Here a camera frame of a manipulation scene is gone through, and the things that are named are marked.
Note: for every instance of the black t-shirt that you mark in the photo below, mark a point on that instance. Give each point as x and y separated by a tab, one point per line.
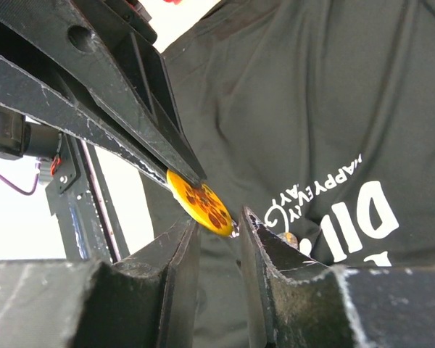
319	116

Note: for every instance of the small metal brooch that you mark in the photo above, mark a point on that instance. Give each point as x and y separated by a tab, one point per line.
289	239

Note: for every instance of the yellow round brooch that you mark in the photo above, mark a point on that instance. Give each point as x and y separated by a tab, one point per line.
202	204

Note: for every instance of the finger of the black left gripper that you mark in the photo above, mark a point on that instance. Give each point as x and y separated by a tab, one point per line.
21	92
101	53

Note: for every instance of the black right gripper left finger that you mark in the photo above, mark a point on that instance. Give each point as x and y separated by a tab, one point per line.
146	300

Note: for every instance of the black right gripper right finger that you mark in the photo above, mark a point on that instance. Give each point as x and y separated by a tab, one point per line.
294	301

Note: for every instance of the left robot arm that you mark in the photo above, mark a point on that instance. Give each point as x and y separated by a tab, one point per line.
18	134

